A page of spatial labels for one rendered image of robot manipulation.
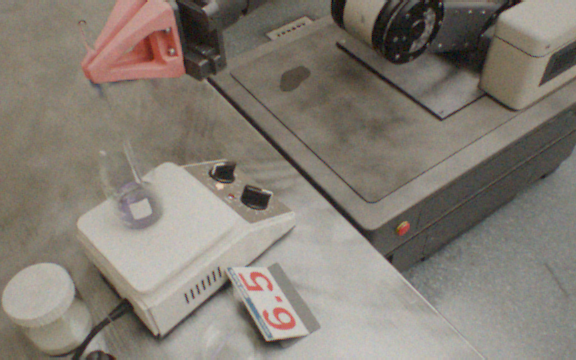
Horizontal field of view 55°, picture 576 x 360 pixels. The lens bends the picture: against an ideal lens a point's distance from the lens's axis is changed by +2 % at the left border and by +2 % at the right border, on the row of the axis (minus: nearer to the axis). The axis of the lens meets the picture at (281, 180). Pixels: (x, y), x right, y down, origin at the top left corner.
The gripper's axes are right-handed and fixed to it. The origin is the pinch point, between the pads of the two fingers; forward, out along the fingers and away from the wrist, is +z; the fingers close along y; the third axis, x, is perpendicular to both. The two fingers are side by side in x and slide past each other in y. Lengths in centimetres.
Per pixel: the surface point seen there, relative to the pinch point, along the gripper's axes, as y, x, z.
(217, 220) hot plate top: 7.3, 17.1, -3.1
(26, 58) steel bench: -45, 26, -11
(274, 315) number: 16.1, 23.4, -1.1
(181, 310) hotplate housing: 8.6, 23.1, 4.4
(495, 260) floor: 23, 101, -78
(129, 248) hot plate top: 3.0, 17.1, 4.6
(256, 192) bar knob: 6.4, 19.6, -9.6
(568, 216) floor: 31, 101, -104
